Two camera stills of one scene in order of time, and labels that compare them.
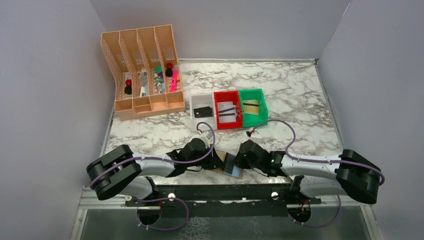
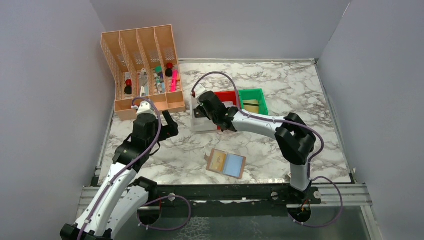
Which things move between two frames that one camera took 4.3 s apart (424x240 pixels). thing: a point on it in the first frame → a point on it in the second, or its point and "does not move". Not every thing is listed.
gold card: (251, 106) does not move
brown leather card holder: (229, 168) does not move
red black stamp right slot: (169, 71) does not move
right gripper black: (239, 162) → (199, 107)
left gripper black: (214, 162) → (170, 130)
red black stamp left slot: (128, 88) does not move
